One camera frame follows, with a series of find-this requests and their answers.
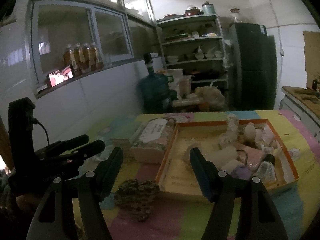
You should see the colourful cartoon tablecloth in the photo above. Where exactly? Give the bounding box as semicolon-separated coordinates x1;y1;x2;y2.
101;110;319;239

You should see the phone with lit screen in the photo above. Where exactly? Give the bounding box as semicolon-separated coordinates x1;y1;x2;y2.
48;65;73;87

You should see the amber drink bottle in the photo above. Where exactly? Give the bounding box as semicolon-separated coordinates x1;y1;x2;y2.
74;43;82;75
82;43;91;73
89;42;104;71
63;44;78;77

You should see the glass jar on fridge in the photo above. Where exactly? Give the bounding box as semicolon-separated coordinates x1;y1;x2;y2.
230;8;242;23

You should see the wooden kitchen counter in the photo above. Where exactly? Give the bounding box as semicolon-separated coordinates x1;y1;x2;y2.
281;86;319;119

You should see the metal shelving unit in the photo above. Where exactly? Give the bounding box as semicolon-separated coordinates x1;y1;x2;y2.
157;14;229;96

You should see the orange rimmed cardboard tray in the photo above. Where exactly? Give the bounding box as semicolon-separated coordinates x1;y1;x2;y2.
156;119;299;200

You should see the white plush rabbit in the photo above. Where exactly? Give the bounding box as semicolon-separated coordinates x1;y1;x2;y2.
243;122;278;154

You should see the black cable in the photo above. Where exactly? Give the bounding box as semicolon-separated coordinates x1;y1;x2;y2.
32;118;51;147

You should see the pink towel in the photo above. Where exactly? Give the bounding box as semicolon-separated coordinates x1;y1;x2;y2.
234;142;266;172

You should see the black refrigerator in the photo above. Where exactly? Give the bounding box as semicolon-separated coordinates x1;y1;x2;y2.
229;23;277;111

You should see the teal pot on shelf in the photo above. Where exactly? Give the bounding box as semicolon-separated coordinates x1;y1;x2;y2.
202;1;216;15

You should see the white plastic bag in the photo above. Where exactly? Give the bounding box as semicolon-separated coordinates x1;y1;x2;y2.
195;80;226;110

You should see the blue water jug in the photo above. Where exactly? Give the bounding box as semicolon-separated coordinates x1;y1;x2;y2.
138;53;171;114

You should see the white floral cloth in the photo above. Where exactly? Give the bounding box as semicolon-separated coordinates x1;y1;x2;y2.
218;114;239;149

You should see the cardboard sheet on wall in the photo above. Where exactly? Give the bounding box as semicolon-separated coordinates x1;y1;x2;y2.
303;31;320;89

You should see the leopard print cloth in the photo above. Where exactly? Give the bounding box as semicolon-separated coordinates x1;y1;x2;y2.
114;179;160;222

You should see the packaged white black item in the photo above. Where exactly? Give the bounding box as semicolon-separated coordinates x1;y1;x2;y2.
254;154;277;184

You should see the sliding glass window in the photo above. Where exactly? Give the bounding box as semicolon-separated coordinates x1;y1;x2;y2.
31;0;134;83

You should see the floral tissue box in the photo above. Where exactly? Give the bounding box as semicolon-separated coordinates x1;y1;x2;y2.
131;118;176;164

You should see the green white carton box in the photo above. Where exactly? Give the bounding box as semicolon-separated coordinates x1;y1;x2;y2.
110;121;145;147

